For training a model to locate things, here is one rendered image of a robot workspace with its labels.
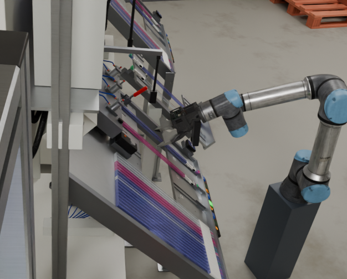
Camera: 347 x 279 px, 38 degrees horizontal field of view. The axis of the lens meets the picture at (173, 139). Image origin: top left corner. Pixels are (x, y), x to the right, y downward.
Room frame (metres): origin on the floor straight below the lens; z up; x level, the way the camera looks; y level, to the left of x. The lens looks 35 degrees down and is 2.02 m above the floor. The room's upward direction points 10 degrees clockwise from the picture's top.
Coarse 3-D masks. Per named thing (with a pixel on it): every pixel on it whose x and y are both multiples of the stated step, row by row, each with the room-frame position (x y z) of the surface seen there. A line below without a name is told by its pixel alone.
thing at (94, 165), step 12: (132, 108) 1.65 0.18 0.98; (132, 120) 1.56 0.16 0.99; (96, 132) 1.26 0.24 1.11; (84, 144) 1.15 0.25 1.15; (96, 144) 1.20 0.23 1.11; (108, 144) 1.26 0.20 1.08; (72, 156) 1.05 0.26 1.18; (84, 156) 1.10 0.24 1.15; (96, 156) 1.15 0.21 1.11; (108, 156) 1.20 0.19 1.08; (132, 156) 1.32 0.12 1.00; (72, 168) 1.00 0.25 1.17; (84, 168) 1.05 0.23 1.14; (96, 168) 1.09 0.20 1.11; (108, 168) 1.14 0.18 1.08; (84, 180) 1.00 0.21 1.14; (96, 180) 1.04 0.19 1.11; (108, 180) 1.09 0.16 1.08; (108, 192) 1.04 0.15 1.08
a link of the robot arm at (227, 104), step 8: (216, 96) 1.66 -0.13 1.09; (224, 96) 1.64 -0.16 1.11; (232, 96) 1.63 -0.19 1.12; (216, 104) 1.62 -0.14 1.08; (224, 104) 1.61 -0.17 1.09; (232, 104) 1.62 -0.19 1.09; (240, 104) 1.62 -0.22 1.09; (216, 112) 1.60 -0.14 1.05; (224, 112) 1.61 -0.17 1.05; (232, 112) 1.62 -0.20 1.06
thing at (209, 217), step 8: (200, 168) 1.67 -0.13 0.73; (200, 176) 1.61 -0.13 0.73; (200, 184) 1.57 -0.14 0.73; (208, 200) 1.48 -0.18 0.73; (208, 208) 1.43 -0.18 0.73; (208, 216) 1.39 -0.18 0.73; (208, 224) 1.35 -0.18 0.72; (216, 232) 1.31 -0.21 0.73; (216, 240) 1.27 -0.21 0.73; (224, 264) 1.17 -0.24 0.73; (224, 272) 1.13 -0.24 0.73
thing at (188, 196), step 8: (168, 152) 1.59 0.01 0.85; (176, 160) 1.59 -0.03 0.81; (184, 168) 1.59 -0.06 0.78; (176, 176) 1.47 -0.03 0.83; (192, 176) 1.59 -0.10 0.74; (176, 184) 1.41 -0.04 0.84; (184, 184) 1.47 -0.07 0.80; (176, 192) 1.36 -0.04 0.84; (184, 192) 1.41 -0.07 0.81; (192, 192) 1.47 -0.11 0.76; (200, 192) 1.52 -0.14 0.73; (176, 200) 1.31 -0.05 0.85; (184, 200) 1.36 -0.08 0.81; (192, 200) 1.41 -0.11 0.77; (200, 200) 1.47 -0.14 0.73; (192, 208) 1.36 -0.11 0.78; (200, 208) 1.41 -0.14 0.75; (200, 216) 1.36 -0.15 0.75
